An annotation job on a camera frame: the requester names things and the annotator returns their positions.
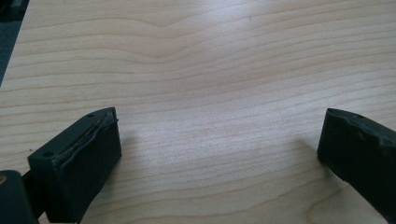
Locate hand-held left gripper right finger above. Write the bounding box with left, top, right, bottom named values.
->
left=317, top=107, right=396, bottom=224

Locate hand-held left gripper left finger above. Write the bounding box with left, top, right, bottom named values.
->
left=27, top=106, right=122, bottom=224

